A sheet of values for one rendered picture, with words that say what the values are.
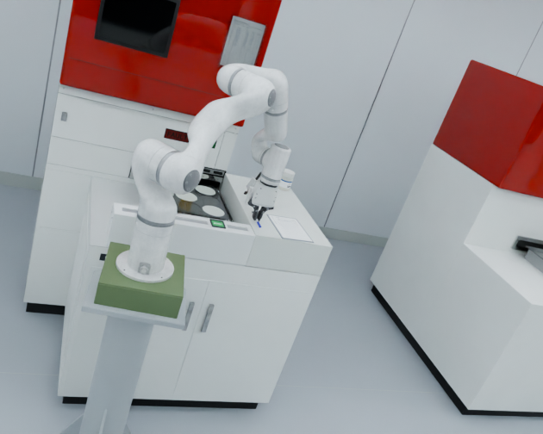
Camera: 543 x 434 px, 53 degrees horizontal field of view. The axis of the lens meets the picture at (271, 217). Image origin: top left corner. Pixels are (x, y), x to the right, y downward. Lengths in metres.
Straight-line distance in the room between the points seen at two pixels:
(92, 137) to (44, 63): 1.52
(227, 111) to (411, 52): 3.01
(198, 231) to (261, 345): 0.67
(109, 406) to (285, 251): 0.88
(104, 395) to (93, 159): 1.07
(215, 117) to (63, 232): 1.29
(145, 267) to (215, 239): 0.44
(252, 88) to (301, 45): 2.46
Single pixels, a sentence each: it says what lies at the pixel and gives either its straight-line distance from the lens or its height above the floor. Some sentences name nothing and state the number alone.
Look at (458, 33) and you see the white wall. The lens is 4.78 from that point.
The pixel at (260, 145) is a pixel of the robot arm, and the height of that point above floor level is 1.28.
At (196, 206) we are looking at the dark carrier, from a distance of 2.41.
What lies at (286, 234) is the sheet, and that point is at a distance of 2.24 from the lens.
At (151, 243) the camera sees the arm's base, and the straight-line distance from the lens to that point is 1.75.
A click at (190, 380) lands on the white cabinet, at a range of 2.55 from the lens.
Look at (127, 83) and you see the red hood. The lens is 2.46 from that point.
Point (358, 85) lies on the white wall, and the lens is 4.46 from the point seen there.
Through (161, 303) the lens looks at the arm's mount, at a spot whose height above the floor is 0.87.
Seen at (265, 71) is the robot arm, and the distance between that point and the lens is 1.91.
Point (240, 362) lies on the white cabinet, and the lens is 2.54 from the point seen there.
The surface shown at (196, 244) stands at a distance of 2.12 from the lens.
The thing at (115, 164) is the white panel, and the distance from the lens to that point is 2.62.
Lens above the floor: 1.86
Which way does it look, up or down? 22 degrees down
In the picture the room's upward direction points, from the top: 19 degrees clockwise
